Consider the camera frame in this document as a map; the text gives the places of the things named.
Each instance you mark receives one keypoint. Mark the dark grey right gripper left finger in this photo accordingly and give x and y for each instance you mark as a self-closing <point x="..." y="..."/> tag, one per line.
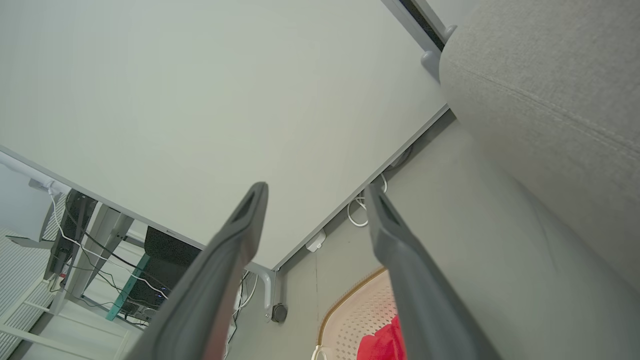
<point x="210" y="280"/>

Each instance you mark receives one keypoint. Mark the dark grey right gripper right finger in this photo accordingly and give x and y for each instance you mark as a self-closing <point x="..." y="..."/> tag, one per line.
<point x="420" y="290"/>

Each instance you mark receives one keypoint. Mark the grey fabric sofa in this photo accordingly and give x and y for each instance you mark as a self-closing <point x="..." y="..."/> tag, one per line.
<point x="560" y="100"/>

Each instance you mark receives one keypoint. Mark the black computer tower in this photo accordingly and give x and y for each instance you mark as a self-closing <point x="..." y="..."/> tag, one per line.
<point x="165" y="260"/>

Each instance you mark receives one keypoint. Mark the red garment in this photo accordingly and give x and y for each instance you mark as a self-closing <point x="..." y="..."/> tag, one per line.
<point x="382" y="342"/>

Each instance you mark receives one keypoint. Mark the cream perforated laundry basket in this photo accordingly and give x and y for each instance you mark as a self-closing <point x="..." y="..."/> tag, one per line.
<point x="357" y="310"/>

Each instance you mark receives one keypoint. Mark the black caster wheel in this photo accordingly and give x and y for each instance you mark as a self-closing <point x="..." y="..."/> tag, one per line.
<point x="279" y="313"/>

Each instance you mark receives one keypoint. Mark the teal strip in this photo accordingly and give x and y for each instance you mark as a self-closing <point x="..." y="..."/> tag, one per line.
<point x="127" y="287"/>

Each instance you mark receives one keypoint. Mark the small white socket box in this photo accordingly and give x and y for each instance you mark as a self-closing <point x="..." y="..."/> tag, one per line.
<point x="316" y="242"/>

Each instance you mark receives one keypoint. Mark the white partition panel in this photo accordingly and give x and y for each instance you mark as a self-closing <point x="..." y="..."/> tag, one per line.
<point x="200" y="100"/>

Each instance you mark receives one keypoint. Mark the white slatted rack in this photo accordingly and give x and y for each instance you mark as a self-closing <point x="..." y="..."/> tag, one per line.
<point x="17" y="280"/>

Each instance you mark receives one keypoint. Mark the white desk leg frame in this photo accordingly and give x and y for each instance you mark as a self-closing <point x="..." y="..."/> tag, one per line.
<point x="102" y="235"/>

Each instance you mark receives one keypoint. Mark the grey metal rail frame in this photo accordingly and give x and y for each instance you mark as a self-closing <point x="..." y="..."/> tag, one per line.
<point x="430" y="55"/>

